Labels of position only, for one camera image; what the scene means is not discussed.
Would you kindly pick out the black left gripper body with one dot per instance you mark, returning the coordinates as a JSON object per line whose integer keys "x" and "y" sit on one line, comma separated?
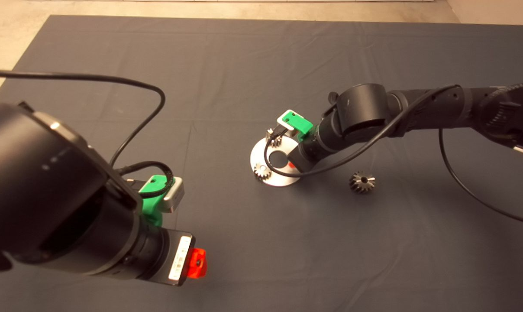
{"x": 177, "y": 258}

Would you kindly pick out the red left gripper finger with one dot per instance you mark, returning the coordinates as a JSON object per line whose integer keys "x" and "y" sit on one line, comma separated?
{"x": 198, "y": 262}

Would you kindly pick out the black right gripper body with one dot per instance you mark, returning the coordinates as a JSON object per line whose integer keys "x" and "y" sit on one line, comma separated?
{"x": 309, "y": 155}

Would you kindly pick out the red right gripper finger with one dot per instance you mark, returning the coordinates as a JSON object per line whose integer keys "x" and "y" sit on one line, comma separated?
{"x": 291, "y": 164}

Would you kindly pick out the large steel gear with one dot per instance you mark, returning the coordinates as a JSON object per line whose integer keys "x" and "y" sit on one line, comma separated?
{"x": 362, "y": 182}

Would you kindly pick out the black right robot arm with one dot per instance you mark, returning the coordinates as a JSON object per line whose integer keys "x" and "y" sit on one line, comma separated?
{"x": 417, "y": 108}

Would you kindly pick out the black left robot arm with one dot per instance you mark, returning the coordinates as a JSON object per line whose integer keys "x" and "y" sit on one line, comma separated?
{"x": 36, "y": 190}

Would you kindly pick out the small shiny steel gear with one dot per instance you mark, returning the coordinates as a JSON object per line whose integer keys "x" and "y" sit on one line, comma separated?
{"x": 275, "y": 141}
{"x": 263, "y": 171}

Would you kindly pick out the round metal plate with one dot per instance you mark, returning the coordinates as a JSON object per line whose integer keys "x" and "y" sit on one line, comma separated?
{"x": 279, "y": 180}

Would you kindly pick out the dark grey table cloth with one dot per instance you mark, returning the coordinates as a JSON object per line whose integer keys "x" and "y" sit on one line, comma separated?
{"x": 244, "y": 65}

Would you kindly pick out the green right camera mount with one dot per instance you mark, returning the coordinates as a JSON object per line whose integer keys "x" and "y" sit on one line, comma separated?
{"x": 299, "y": 122}

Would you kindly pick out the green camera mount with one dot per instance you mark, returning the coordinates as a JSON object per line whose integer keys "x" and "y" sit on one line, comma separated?
{"x": 151, "y": 208}
{"x": 299, "y": 122}

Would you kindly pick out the silver right camera box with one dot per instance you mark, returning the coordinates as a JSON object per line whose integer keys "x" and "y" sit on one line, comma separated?
{"x": 284, "y": 123}

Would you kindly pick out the silver camera box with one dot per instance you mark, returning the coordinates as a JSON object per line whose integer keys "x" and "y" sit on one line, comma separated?
{"x": 284, "y": 123}
{"x": 175, "y": 195}

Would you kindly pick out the green left camera mount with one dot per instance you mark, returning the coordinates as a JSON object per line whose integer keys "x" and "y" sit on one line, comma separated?
{"x": 151, "y": 208}

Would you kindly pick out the silver left camera box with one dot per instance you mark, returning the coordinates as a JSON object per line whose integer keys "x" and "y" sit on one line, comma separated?
{"x": 175, "y": 195}

